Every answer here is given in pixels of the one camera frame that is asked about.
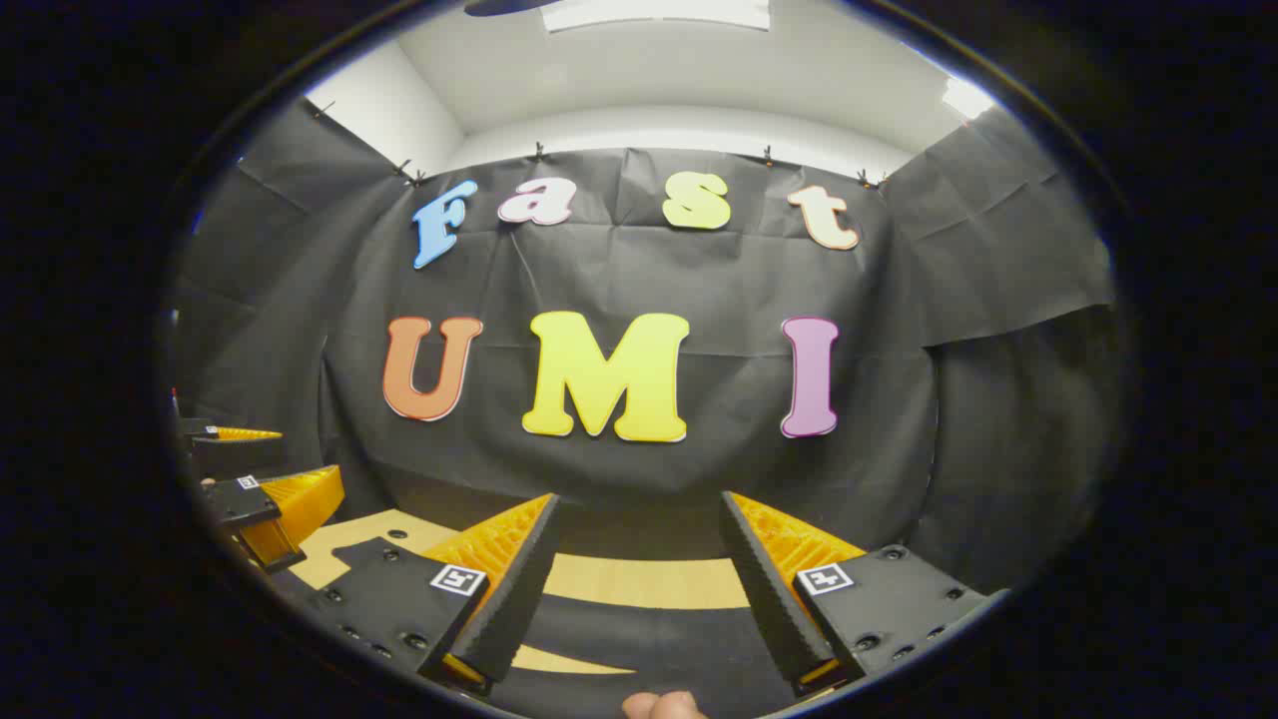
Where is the large ceiling light panel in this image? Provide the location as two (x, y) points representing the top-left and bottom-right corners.
(542, 0), (772, 33)

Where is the black backdrop cloth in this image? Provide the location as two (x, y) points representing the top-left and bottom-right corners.
(172, 95), (1117, 600)

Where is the small ceiling light panel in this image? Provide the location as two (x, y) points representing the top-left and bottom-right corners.
(943, 77), (996, 121)

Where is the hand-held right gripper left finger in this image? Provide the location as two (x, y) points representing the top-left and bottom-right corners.
(303, 491), (561, 697)

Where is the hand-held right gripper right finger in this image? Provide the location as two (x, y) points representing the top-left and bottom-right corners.
(719, 490), (1007, 699)

